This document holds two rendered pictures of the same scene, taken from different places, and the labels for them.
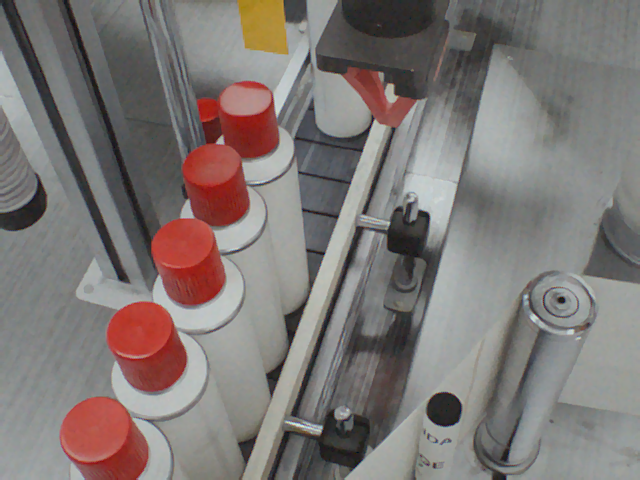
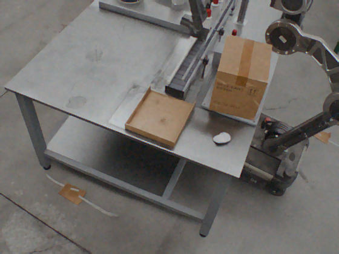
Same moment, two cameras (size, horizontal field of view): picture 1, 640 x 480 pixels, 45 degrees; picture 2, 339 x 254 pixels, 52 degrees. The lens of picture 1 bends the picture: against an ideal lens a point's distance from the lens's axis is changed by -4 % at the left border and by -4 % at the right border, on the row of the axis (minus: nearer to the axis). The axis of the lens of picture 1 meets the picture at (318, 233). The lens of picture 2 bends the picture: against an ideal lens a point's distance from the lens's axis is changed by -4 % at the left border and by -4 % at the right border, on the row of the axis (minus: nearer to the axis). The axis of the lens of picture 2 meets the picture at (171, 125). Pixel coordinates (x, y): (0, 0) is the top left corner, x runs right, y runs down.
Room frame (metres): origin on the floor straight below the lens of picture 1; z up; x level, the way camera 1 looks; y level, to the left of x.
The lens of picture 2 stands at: (2.52, -0.38, 2.21)
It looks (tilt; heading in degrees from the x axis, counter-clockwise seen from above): 50 degrees down; 175
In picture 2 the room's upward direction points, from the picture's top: 7 degrees clockwise
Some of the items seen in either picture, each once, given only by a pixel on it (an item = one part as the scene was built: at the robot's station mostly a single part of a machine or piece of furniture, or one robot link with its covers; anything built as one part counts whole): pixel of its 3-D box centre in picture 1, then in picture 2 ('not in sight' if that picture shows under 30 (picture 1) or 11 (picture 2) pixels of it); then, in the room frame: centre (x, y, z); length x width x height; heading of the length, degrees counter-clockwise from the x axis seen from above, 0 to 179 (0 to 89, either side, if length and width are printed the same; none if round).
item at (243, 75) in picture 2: not in sight; (240, 77); (1.15, 0.04, 0.99); 0.30 x 0.24 x 0.27; 167
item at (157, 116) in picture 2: not in sight; (161, 113); (1.32, -0.35, 0.85); 0.30 x 0.26 x 0.04; 159
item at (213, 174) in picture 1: (236, 271); not in sight; (0.29, 0.05, 0.98); 0.05 x 0.05 x 0.20
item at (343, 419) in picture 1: (322, 439); not in sight; (0.21, 0.01, 0.89); 0.06 x 0.03 x 0.12; 69
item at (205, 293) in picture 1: (214, 342); not in sight; (0.24, 0.07, 0.98); 0.05 x 0.05 x 0.20
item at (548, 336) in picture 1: (529, 384); not in sight; (0.20, -0.12, 0.97); 0.05 x 0.05 x 0.19
